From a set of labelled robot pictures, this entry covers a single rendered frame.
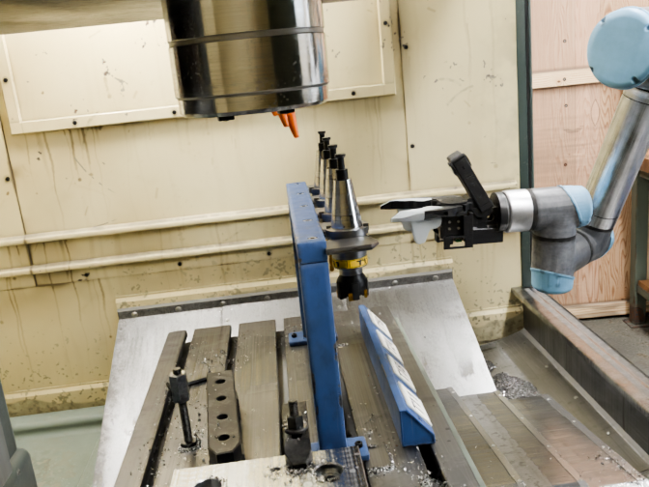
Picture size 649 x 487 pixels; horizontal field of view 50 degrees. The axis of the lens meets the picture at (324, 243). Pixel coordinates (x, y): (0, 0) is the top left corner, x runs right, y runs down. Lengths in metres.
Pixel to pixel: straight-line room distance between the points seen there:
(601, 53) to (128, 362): 1.25
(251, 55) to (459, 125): 1.20
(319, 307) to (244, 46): 0.41
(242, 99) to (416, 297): 1.24
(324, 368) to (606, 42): 0.63
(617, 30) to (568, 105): 2.48
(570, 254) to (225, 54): 0.81
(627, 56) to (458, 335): 0.86
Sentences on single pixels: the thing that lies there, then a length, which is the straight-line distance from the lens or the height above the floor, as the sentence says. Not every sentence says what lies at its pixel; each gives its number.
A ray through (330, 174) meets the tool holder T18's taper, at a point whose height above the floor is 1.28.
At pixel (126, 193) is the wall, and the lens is 1.81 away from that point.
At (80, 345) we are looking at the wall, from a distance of 1.95.
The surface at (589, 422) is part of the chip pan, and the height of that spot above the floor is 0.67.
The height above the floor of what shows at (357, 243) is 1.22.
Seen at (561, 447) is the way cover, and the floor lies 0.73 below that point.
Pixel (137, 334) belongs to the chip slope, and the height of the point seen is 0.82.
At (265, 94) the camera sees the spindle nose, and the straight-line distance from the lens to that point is 0.66.
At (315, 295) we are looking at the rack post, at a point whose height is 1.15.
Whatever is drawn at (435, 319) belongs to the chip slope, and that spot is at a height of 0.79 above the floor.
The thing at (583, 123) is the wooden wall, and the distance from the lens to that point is 3.64.
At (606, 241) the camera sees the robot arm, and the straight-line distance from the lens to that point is 1.41.
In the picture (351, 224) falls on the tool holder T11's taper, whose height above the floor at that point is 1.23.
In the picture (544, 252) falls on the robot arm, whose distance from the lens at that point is 1.29.
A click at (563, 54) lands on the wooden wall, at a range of 3.59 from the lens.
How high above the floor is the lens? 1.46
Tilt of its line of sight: 15 degrees down
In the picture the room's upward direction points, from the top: 6 degrees counter-clockwise
